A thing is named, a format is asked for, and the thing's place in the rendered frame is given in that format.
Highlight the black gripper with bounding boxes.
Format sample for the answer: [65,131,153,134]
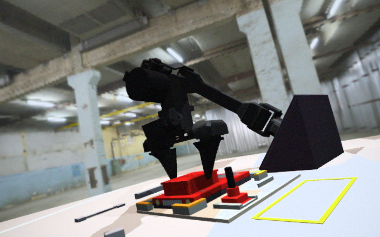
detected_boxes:
[143,100,229,179]

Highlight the yellow rectangular outline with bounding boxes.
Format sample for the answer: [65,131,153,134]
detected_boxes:
[251,177,357,224]

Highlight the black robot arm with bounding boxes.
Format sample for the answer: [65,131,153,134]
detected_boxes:
[123,58,282,142]

